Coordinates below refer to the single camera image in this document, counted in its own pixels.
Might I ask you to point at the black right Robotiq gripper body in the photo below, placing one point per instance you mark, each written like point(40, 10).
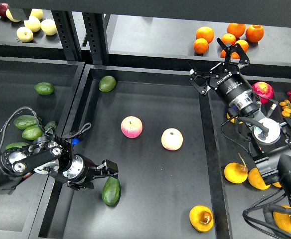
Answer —
point(233, 89)

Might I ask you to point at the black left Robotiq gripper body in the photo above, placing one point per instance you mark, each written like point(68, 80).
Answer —
point(81, 169)

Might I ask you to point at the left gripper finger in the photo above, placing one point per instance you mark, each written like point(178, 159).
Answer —
point(106, 169)
point(81, 185)

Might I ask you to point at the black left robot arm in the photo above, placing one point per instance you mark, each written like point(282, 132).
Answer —
point(52, 155)

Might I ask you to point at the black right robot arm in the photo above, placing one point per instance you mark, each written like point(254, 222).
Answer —
point(269, 139)

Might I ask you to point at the green avocado lower of cluster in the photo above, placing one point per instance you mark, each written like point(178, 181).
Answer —
point(16, 145)

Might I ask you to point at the green avocado upper of cluster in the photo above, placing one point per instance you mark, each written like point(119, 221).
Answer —
point(24, 121)

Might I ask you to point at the green avocado at tray corner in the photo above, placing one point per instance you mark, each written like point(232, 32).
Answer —
point(107, 83)

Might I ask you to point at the yellow pear with long stem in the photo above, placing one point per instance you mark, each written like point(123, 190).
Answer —
point(236, 172)

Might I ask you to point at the green avocado far left tray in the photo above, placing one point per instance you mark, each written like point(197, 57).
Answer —
point(44, 88)

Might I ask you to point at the yellow pear middle right tray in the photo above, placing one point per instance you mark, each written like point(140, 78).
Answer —
point(255, 179)

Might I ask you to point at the pale yellow pear front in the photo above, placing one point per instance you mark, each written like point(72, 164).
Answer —
point(24, 34)

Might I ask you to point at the pale yellow pear middle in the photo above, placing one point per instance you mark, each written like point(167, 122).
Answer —
point(33, 23)

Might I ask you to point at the orange front of group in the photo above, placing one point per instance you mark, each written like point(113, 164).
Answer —
point(234, 55)

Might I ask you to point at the orange right of centre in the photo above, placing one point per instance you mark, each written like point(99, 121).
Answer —
point(244, 44)

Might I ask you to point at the small orange centre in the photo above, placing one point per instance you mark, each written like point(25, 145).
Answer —
point(228, 38)

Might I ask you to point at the orange top right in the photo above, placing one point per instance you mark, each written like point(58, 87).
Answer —
point(254, 33)

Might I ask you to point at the red apple right tray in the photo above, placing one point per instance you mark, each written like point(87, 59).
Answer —
point(264, 90)

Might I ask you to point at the orange top centre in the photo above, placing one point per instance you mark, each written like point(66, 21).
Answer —
point(236, 29)

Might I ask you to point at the orange far left bottom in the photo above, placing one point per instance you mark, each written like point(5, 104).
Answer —
point(200, 45)

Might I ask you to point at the orange far left top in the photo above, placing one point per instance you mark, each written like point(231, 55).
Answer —
point(205, 32)

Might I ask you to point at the pink red apple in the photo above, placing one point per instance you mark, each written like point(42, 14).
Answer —
point(131, 126)

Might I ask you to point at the black centre tray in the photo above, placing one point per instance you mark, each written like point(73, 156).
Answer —
point(159, 187)

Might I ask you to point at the black tray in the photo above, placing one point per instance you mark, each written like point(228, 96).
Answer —
point(223, 145)
point(159, 187)
point(24, 209)

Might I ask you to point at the pale peach apple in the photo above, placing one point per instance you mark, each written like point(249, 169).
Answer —
point(172, 139)

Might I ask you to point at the black left tray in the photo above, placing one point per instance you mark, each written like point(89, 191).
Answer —
point(24, 209)

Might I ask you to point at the black right tray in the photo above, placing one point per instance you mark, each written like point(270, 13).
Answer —
point(223, 145)

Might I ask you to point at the dark green avocado by wall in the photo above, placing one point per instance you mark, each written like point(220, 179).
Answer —
point(51, 125)

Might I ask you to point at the black perforated rack post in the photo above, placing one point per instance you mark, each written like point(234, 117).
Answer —
point(68, 35)
point(95, 25)

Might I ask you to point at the black perforated rack post left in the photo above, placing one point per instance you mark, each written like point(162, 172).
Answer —
point(68, 35)

